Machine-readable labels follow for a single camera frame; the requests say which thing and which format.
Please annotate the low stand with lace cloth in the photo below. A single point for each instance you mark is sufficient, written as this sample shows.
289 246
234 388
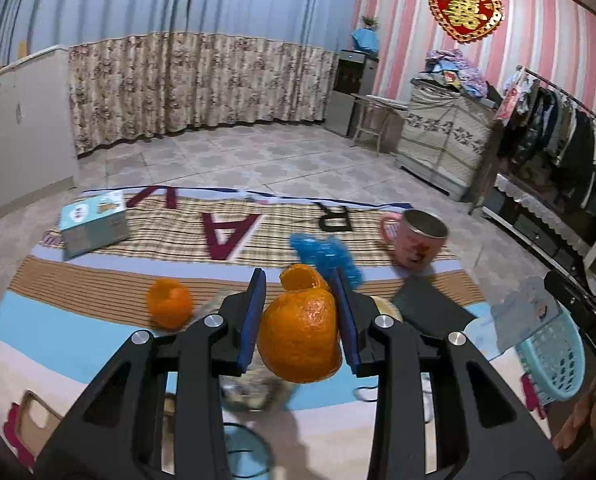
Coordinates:
538 215

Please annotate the blue floral curtain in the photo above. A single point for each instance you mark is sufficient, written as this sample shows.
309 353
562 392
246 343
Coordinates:
268 50
103 60

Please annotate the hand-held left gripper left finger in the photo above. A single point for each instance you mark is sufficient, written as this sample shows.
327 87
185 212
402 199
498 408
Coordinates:
252 325

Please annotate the teal tissue box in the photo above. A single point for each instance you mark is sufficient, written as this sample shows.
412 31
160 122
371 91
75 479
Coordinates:
93 225

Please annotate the red heart wall decoration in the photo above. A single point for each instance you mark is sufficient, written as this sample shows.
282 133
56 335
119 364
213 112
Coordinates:
465 10

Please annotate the teal plastic basket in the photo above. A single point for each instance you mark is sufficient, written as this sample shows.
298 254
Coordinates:
553 360

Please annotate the blue cloth over plant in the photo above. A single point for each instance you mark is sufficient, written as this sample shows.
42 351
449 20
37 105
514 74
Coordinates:
365 37

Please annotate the cabinet with patterned cloth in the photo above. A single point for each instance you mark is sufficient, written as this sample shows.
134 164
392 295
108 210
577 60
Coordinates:
443 140

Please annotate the pile of clothes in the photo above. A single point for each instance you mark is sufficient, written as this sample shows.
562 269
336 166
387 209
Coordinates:
453 72

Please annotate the small orange fruit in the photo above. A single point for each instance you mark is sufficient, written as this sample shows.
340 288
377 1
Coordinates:
169 305

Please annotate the patterned snack wrapper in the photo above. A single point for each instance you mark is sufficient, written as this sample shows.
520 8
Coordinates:
253 395

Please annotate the pink mug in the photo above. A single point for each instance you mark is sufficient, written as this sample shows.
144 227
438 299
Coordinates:
415 245

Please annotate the black case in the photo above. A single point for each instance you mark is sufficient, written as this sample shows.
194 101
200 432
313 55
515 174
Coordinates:
430 307

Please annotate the small folding table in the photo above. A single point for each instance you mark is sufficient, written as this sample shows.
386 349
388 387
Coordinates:
378 120

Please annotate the white cabinet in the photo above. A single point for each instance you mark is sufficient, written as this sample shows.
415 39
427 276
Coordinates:
23 125

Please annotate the blue plastic bag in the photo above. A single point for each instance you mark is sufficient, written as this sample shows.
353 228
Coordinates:
328 255

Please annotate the clothes rack with clothes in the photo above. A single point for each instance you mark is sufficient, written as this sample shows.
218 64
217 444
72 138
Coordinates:
563 130

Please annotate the printed blanket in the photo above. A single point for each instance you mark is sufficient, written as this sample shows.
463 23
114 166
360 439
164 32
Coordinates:
103 280

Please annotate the large orange peel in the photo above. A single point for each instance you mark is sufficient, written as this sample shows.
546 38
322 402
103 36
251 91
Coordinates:
300 340

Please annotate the person's right hand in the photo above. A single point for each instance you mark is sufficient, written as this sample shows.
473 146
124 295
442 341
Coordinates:
578 415

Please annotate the pink hanging bag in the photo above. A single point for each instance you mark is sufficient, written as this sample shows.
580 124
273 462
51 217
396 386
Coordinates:
510 95

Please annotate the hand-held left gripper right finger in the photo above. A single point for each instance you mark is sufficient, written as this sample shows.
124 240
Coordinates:
345 325

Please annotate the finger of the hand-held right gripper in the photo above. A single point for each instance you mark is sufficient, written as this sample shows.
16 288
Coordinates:
568 292

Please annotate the grey water dispenser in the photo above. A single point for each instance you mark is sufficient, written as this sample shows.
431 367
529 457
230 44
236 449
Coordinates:
353 90

